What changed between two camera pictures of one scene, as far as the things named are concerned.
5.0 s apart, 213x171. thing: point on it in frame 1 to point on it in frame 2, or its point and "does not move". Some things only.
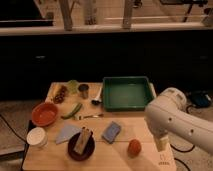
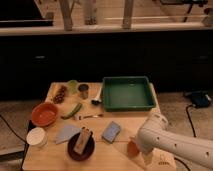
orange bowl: x=44 y=114 does not move
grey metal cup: x=84 y=90 does not move
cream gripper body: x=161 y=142 to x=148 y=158
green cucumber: x=73 y=111 does not move
